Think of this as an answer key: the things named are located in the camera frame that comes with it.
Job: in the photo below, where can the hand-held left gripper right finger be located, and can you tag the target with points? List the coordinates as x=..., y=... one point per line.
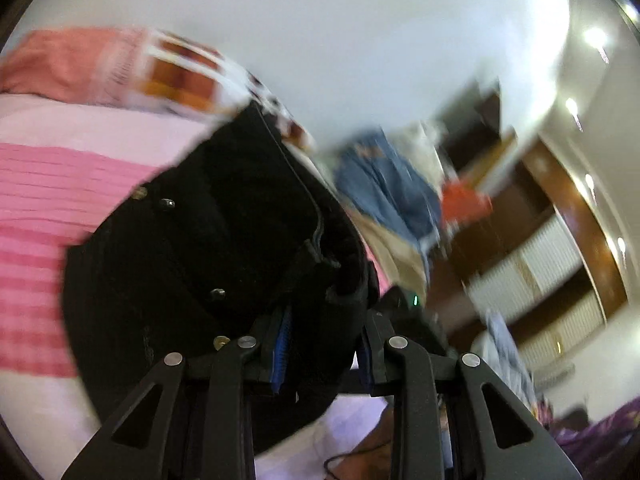
x=367, y=360

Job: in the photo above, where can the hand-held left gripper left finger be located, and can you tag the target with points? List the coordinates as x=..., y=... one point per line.
x=282, y=355

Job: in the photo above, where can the black pants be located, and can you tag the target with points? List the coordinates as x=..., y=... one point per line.
x=200, y=240

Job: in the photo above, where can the beige cloth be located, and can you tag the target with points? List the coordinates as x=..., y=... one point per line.
x=395, y=255

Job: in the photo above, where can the white and blue cloth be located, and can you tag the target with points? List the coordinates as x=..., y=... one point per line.
x=505, y=350

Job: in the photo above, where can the brown wardrobe with white panels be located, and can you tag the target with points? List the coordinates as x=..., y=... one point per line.
x=500, y=245

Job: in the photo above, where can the orange cloth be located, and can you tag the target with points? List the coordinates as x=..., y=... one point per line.
x=462, y=202

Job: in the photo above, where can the blue jeans pile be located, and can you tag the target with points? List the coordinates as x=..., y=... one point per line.
x=385, y=185

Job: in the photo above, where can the ceiling spot light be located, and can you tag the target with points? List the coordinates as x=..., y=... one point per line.
x=595, y=36
x=621, y=245
x=571, y=106
x=589, y=181

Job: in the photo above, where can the purple patterned cloth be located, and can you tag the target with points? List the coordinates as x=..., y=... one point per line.
x=600, y=435

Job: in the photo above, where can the pink checked bedsheet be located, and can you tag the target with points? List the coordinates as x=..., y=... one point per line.
x=50, y=185

